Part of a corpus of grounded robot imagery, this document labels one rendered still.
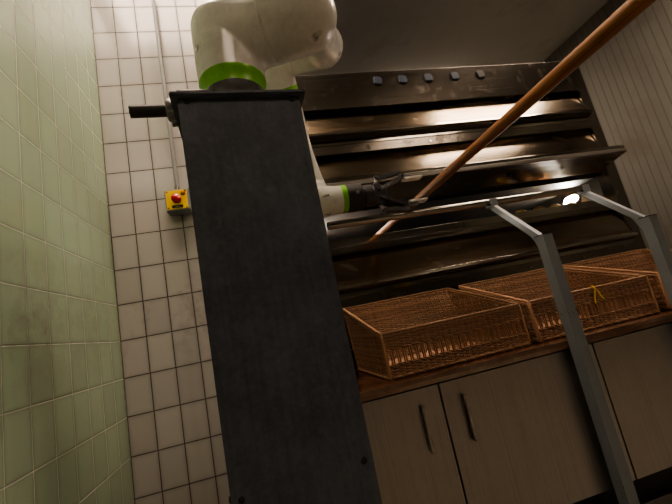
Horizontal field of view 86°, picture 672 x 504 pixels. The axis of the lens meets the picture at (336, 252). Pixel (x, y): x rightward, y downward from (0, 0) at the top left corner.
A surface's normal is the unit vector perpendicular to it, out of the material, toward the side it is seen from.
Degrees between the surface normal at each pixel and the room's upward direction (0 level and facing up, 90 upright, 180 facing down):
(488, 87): 90
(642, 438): 90
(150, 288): 90
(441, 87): 90
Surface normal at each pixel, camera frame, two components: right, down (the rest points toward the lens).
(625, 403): 0.18, -0.22
